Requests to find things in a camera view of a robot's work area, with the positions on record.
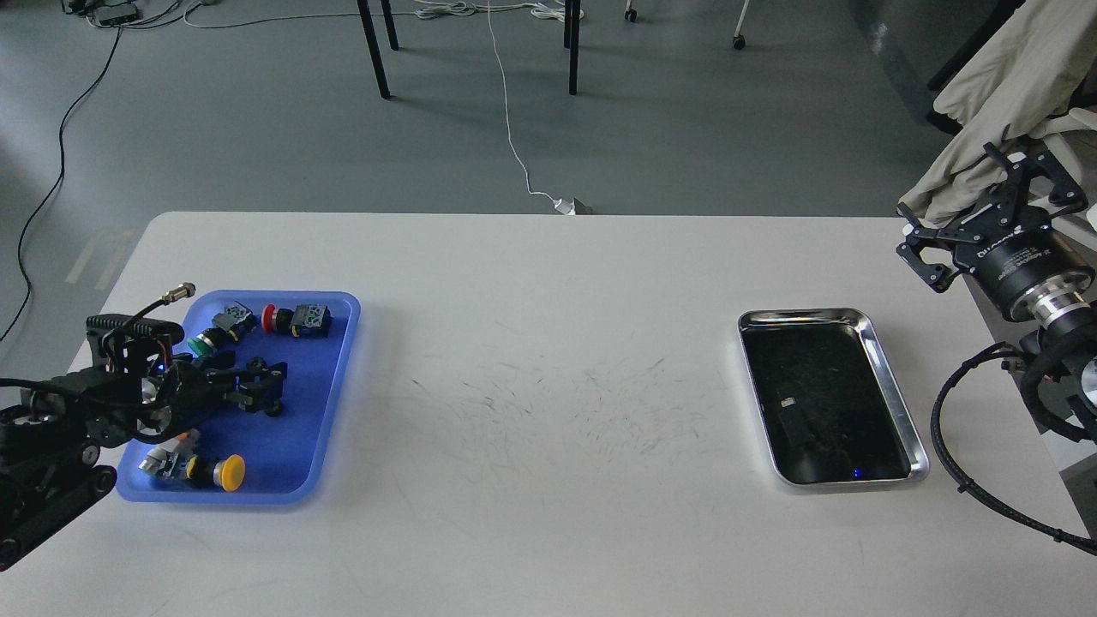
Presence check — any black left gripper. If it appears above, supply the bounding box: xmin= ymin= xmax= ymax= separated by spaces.
xmin=142 ymin=358 xmax=289 ymax=439

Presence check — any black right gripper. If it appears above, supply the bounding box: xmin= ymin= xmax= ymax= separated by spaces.
xmin=896 ymin=141 xmax=1096 ymax=322

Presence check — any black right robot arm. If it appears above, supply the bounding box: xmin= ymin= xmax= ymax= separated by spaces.
xmin=895 ymin=143 xmax=1096 ymax=554

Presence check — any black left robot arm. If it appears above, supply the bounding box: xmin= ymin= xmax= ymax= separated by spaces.
xmin=1 ymin=284 xmax=289 ymax=569

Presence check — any blue plastic tray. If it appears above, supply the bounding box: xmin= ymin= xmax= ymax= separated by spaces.
xmin=115 ymin=290 xmax=361 ymax=507

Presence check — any silver metal tray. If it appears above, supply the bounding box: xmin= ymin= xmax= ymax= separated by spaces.
xmin=737 ymin=309 xmax=930 ymax=491

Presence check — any red emergency stop button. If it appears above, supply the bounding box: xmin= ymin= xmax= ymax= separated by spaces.
xmin=259 ymin=303 xmax=333 ymax=338

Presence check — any orange grey terminal block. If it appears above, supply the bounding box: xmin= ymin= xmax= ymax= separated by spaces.
xmin=138 ymin=428 xmax=202 ymax=482

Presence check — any beige cloth on chair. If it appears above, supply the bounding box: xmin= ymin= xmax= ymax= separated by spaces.
xmin=900 ymin=1 xmax=1096 ymax=226

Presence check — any black table leg left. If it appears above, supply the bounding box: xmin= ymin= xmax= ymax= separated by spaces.
xmin=357 ymin=0 xmax=400 ymax=100

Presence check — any black table leg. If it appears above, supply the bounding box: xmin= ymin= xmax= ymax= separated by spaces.
xmin=564 ymin=0 xmax=581 ymax=96
xmin=357 ymin=0 xmax=400 ymax=100

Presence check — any black table leg right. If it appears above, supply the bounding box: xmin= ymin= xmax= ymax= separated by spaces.
xmin=564 ymin=0 xmax=581 ymax=96

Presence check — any green push button switch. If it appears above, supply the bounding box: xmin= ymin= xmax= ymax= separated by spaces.
xmin=185 ymin=302 xmax=258 ymax=356

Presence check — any yellow push button switch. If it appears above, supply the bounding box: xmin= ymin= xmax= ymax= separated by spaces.
xmin=183 ymin=455 xmax=246 ymax=493

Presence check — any black cable on floor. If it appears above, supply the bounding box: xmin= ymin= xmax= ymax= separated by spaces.
xmin=0 ymin=0 xmax=142 ymax=344

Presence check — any white cable on floor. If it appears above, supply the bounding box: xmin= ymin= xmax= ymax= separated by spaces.
xmin=184 ymin=0 xmax=592 ymax=216

